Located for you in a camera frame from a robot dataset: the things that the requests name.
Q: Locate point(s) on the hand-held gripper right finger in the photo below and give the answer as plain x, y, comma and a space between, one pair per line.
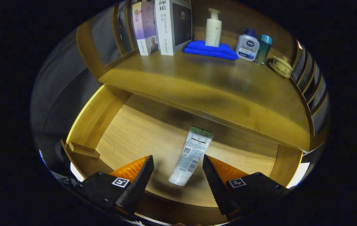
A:
216, 185

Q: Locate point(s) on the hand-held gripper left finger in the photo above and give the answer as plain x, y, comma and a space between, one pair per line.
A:
139, 185

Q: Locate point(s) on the white cosmetic tube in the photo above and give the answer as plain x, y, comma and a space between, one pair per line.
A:
191, 153

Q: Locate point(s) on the brown wooden drawer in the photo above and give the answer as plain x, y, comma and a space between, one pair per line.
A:
141, 131

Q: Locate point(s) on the wooden countertop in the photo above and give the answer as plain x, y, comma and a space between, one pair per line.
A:
213, 91

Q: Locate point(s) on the brown wooden cabinet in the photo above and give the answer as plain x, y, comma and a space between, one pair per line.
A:
89, 50

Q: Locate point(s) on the yellow saucer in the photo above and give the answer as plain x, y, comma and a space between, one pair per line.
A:
275, 70

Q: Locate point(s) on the blue folded cloth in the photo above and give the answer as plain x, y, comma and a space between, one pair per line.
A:
216, 51

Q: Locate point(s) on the yellow lidded tea cup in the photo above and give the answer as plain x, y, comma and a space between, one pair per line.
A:
283, 66

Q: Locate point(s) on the white bottle blue pump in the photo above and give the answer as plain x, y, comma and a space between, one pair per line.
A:
247, 47

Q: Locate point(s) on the teal transparent bottle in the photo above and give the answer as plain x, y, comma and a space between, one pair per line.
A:
263, 50

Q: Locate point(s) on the tall white pump bottle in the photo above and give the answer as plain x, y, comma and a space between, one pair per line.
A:
213, 31

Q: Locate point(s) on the purple book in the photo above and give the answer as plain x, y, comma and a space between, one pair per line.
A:
145, 31

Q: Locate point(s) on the thick white book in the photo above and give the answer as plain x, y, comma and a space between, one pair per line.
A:
166, 31

